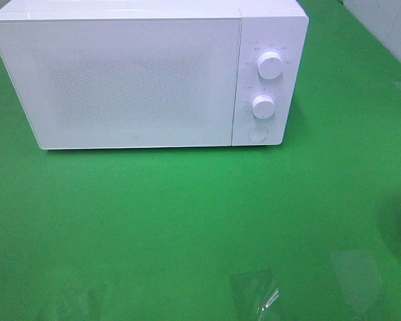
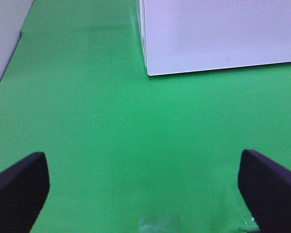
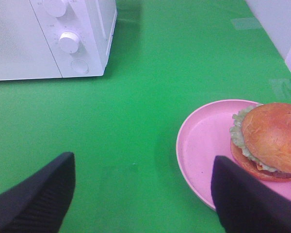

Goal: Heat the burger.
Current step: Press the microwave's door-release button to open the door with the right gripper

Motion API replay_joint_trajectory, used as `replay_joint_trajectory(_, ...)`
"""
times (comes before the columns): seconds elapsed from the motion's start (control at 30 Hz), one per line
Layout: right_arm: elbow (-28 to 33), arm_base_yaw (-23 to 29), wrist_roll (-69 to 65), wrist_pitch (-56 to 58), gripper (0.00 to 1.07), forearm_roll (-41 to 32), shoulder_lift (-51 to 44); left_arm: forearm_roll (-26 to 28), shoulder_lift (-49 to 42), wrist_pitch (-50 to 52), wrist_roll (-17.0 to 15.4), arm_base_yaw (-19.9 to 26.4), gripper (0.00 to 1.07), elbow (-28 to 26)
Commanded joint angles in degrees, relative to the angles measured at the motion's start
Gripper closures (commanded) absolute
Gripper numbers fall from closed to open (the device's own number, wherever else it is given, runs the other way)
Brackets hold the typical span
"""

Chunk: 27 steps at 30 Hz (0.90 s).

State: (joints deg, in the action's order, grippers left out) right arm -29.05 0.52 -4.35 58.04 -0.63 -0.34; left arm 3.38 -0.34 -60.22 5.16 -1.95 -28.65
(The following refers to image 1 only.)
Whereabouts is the round door release button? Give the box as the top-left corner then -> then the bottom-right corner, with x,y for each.
248,126 -> 268,142

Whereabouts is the white microwave door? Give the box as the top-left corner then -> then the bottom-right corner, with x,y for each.
0,18 -> 241,150

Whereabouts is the upper white microwave knob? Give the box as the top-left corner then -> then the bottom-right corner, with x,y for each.
256,49 -> 284,80

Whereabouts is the green table mat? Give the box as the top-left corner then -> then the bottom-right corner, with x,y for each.
0,1 -> 401,320

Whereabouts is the white microwave oven body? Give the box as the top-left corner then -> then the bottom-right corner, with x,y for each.
0,1 -> 309,146

